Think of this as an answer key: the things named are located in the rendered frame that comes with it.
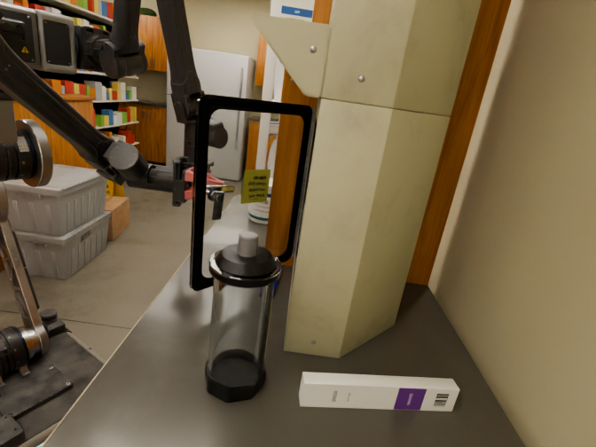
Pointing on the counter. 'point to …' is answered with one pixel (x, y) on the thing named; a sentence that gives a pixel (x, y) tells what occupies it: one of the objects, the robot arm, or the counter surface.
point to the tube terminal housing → (373, 164)
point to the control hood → (298, 49)
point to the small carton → (297, 10)
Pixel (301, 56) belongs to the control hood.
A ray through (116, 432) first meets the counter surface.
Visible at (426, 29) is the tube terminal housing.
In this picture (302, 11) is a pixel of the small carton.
